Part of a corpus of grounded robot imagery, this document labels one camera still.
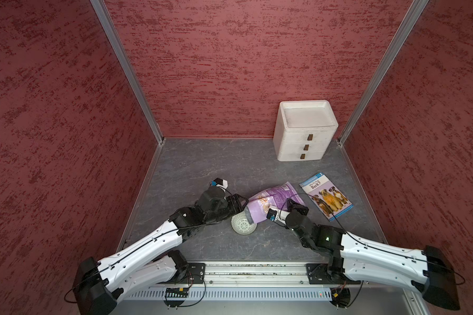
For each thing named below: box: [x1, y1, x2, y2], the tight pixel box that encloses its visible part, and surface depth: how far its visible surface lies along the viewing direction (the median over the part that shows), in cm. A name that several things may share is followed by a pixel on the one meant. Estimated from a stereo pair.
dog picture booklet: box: [298, 171, 355, 222], surface depth 97 cm
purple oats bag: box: [243, 181, 306, 224], surface depth 77 cm
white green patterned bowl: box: [230, 211, 258, 236], surface depth 86 cm
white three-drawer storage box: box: [272, 99, 339, 162], surface depth 102 cm
